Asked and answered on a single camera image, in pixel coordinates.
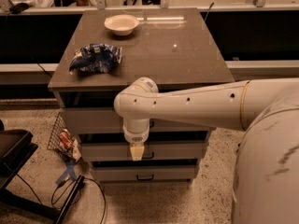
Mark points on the blue crumpled chip bag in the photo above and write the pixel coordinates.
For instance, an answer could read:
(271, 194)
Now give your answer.
(96, 58)

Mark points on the grey middle drawer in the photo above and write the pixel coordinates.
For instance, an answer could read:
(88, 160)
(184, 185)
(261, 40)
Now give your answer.
(152, 151)

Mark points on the grey bottom drawer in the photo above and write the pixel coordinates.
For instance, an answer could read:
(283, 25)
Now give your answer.
(145, 173)

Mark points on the blue tape cross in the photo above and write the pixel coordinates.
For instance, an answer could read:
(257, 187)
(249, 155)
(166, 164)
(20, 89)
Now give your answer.
(69, 172)

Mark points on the black chair base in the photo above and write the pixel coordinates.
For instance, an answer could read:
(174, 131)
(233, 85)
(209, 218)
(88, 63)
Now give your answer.
(16, 148)

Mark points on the white bowl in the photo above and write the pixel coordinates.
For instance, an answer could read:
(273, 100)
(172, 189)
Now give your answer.
(121, 25)

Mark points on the grey drawer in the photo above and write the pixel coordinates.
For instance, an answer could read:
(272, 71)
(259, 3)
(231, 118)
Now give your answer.
(152, 151)
(85, 120)
(145, 173)

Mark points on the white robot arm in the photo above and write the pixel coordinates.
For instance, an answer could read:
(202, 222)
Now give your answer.
(266, 179)

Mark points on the grey top drawer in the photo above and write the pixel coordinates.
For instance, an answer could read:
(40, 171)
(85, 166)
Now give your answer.
(85, 120)

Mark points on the red can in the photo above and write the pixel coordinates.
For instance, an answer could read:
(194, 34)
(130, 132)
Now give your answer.
(66, 139)

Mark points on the grey drawer cabinet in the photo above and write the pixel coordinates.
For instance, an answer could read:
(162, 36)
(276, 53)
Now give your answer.
(173, 47)

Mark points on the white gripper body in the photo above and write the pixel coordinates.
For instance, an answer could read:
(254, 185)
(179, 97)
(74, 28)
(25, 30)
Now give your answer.
(135, 137)

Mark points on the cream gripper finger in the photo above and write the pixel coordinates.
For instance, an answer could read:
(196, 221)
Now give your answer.
(137, 151)

